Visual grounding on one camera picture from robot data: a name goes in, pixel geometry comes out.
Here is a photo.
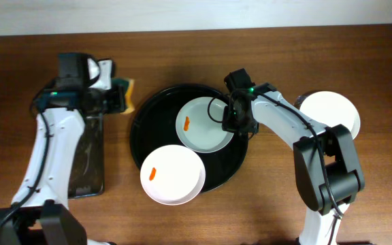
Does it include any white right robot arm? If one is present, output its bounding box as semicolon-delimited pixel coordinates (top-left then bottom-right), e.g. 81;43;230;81
222;82;365;244

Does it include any round black tray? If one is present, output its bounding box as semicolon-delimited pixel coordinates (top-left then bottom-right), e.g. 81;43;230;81
130;84;248;193

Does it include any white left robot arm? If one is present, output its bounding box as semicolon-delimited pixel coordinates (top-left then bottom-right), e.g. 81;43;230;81
0;52;133;244

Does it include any yellow green sponge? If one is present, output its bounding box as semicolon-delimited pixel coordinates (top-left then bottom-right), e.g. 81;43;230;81
112;78;135;114

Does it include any white plate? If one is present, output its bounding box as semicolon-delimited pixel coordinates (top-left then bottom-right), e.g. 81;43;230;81
175;97;234;153
295;91;361;139
140;145;206;206

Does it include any clear rectangular water container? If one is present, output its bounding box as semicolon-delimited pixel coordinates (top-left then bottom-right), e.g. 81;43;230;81
68;116;105;199

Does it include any white plate front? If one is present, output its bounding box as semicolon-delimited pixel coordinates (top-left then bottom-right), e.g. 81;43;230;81
140;145;206;206

